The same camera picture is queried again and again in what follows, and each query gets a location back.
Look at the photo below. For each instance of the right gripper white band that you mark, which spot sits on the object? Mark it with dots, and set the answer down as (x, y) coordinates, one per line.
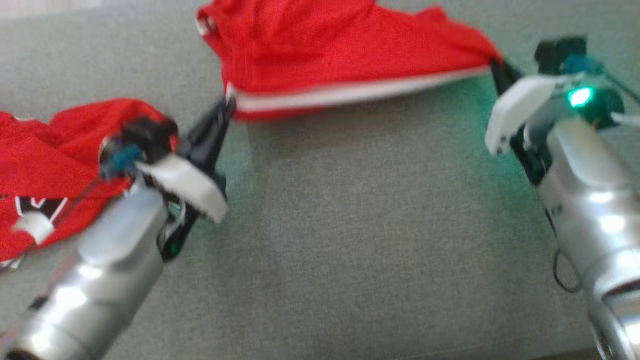
(520, 102)

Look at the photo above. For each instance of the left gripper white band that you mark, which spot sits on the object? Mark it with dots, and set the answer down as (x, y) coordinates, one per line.
(190, 187)

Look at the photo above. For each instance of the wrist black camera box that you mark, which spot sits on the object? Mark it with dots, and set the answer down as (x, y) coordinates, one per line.
(150, 137)
(557, 52)

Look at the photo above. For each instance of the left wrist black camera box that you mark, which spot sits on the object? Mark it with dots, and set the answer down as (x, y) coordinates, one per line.
(150, 137)

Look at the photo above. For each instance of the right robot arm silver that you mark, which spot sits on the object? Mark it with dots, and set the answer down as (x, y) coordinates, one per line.
(595, 200)

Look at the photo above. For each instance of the red Bulls basketball shorts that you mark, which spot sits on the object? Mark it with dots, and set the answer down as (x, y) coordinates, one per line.
(325, 50)

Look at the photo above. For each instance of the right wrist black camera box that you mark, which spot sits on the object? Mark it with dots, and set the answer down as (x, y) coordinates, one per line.
(557, 52)

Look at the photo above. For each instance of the red basketball jersey white trim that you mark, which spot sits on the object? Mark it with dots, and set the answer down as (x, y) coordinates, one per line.
(45, 155)

